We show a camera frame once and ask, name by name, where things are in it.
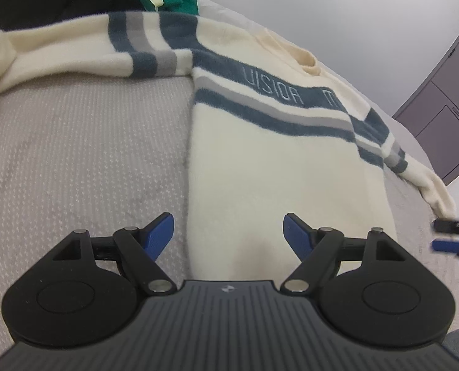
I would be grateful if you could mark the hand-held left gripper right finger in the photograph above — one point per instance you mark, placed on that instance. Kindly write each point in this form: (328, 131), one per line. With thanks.
(296, 235)

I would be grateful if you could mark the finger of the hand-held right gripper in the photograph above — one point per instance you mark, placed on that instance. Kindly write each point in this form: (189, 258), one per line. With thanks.
(448, 245)
(452, 225)

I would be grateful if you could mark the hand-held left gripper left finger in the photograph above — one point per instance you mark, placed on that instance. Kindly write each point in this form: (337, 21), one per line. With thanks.
(160, 235)

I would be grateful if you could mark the cream sweater with blue stripes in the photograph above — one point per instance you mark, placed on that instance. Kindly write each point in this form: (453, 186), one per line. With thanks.
(272, 162)

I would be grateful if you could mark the grey wardrobe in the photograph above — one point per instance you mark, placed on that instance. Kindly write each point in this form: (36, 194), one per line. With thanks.
(442, 123)

